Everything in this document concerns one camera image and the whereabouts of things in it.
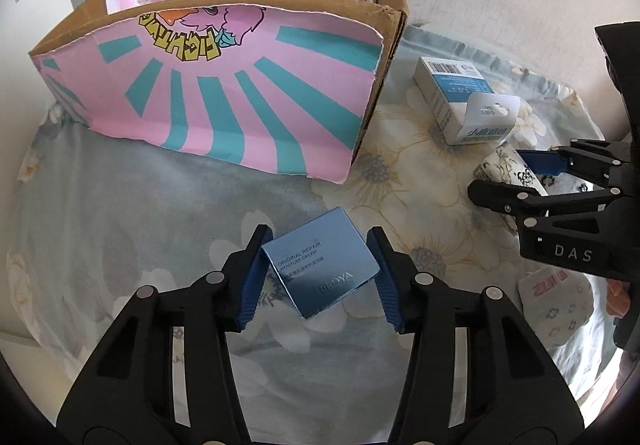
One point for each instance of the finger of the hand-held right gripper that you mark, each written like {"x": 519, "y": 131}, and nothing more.
{"x": 542, "y": 162}
{"x": 505, "y": 197}

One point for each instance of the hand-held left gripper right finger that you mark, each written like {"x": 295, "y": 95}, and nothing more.
{"x": 384, "y": 275}

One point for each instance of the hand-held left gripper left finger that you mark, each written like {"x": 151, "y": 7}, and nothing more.
{"x": 251, "y": 275}

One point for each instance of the white tube with black print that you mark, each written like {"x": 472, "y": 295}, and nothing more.
{"x": 505, "y": 170}

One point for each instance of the blue cream box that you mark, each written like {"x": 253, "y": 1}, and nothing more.
{"x": 320, "y": 260}

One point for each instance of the pink printed cardboard box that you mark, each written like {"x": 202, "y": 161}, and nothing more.
{"x": 240, "y": 90}

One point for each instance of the white packet with pink print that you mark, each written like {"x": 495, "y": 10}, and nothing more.
{"x": 555, "y": 310}

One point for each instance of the white and blue small box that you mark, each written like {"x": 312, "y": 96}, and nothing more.
{"x": 452, "y": 90}

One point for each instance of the floral blanket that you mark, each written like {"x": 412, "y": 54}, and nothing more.
{"x": 150, "y": 205}

